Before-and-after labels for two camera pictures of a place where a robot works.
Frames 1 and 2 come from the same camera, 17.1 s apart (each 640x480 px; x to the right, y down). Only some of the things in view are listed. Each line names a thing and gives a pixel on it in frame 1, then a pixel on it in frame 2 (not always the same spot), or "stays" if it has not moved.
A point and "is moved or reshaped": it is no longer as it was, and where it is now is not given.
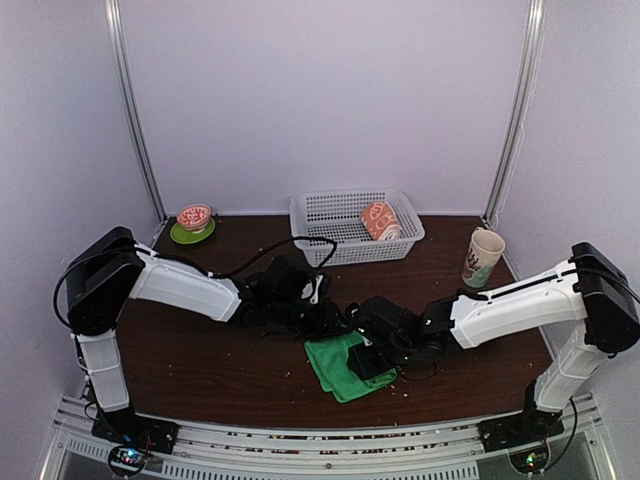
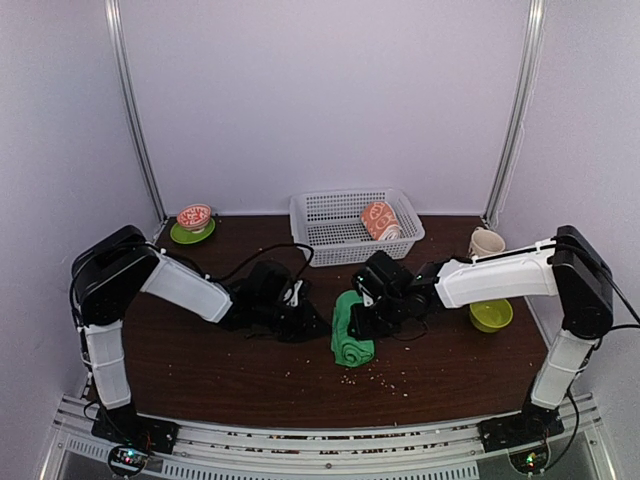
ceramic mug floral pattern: x=484 y=253 stays
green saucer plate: x=191 y=238 stays
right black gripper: x=362 y=366 → x=362 y=330
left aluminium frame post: x=130 y=106 stays
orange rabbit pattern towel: x=381 y=221 stays
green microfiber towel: x=327 y=358 is moved or reshaped
